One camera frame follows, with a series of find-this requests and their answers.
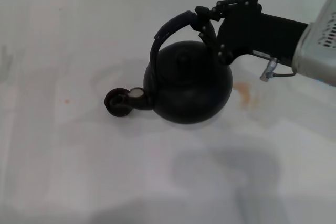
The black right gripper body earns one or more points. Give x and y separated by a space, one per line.
252 35

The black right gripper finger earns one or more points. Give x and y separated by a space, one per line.
207 32
210 10

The small dark brown teacup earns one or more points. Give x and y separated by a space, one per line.
109 103

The silver perforated wrist camera housing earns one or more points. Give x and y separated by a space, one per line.
320 51

